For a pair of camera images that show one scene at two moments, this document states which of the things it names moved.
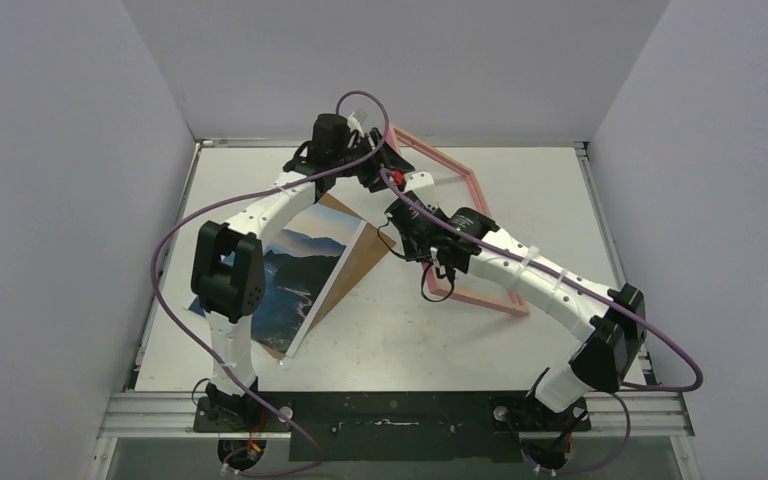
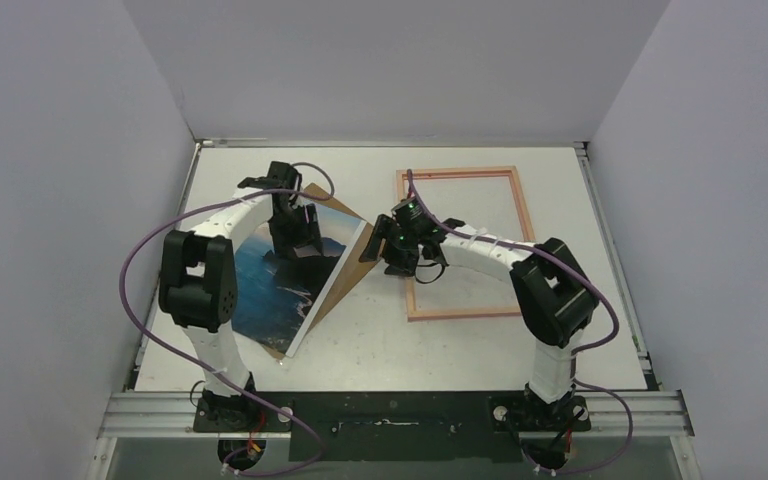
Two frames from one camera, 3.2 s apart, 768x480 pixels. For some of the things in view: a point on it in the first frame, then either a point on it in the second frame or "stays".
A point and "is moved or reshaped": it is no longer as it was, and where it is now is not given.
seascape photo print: (302, 258) stays
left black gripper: (386, 160) to (307, 235)
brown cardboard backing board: (367, 247) stays
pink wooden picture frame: (523, 311) is moved or reshaped
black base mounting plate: (402, 426) stays
